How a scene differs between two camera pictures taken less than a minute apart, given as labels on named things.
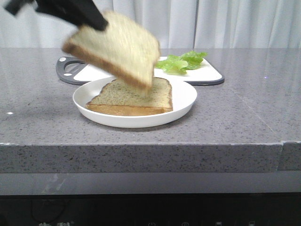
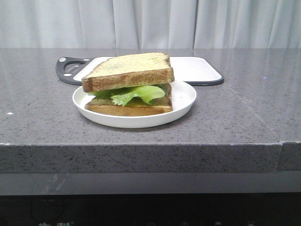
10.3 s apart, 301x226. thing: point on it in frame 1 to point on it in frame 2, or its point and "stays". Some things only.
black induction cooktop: [241, 209] stays
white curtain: [180, 24] stays
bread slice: [126, 49] to [130, 70]
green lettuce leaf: [179, 65] to [123, 96]
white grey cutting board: [69, 71] stays
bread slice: [118, 98] stays
